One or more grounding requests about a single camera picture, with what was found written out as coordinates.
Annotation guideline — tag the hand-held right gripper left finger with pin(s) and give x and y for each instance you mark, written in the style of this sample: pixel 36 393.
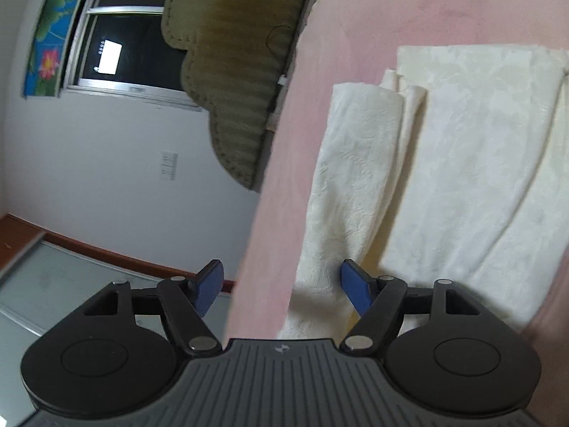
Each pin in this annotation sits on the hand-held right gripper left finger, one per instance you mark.
pixel 209 287

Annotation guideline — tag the window with metal frame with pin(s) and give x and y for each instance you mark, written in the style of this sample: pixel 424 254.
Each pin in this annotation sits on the window with metal frame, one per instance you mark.
pixel 129 44

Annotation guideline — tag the cream white pants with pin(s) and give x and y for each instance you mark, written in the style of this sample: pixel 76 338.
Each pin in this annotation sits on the cream white pants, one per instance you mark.
pixel 466 142

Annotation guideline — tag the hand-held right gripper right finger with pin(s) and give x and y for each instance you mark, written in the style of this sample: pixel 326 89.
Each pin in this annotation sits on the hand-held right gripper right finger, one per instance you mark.
pixel 355 285

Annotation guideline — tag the pink blanket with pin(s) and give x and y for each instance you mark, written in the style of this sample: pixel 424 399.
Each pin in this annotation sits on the pink blanket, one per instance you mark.
pixel 355 22

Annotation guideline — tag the white wall switch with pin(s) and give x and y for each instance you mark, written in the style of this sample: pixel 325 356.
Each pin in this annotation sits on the white wall switch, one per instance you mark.
pixel 169 165

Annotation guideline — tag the olive green padded headboard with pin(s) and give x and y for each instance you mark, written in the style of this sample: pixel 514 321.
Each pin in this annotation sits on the olive green padded headboard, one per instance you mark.
pixel 231 53

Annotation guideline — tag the blue floral curtain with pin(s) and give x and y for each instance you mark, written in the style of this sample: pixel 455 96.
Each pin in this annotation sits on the blue floral curtain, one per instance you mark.
pixel 53 31

